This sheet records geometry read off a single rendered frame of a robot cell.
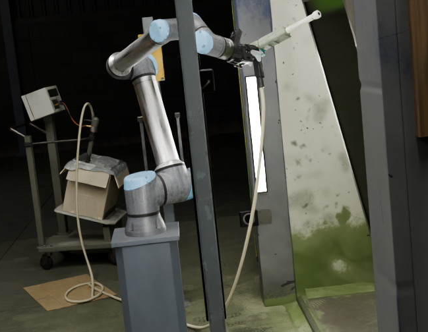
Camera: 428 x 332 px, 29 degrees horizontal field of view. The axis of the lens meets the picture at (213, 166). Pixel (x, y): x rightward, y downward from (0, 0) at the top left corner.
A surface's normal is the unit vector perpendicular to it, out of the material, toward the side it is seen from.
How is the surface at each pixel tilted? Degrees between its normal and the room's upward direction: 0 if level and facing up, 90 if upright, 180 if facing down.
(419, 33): 90
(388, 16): 90
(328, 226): 90
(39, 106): 90
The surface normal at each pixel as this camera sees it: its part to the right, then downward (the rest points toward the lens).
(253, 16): 0.06, 0.14
